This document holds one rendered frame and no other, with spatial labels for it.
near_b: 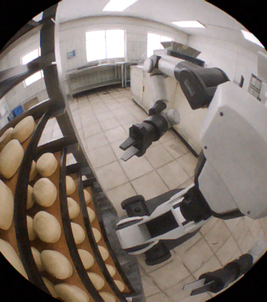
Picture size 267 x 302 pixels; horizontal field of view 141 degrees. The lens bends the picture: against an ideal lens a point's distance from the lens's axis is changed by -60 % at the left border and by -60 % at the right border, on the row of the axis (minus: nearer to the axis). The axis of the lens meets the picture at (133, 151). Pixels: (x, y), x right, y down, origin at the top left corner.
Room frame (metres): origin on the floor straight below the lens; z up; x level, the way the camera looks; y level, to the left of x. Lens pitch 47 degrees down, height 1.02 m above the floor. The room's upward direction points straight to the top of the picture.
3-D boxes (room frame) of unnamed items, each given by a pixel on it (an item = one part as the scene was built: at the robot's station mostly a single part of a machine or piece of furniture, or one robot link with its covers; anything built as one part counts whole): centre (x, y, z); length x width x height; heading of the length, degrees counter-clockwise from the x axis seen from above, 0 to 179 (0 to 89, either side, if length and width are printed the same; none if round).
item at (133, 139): (0.24, 0.01, 0.80); 0.06 x 0.03 x 0.02; 140
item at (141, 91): (2.09, -0.49, 0.42); 1.28 x 0.72 x 0.84; 20
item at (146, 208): (0.11, -0.32, 0.19); 0.64 x 0.52 x 0.33; 111
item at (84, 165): (0.05, 0.42, 0.78); 0.64 x 0.03 x 0.03; 110
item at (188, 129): (1.17, -0.82, 0.45); 0.70 x 0.34 x 0.90; 20
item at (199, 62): (1.64, -0.65, 1.01); 0.72 x 0.33 x 0.34; 110
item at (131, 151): (0.24, 0.01, 0.74); 0.06 x 0.03 x 0.02; 140
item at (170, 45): (1.64, -0.65, 1.25); 0.56 x 0.29 x 0.14; 110
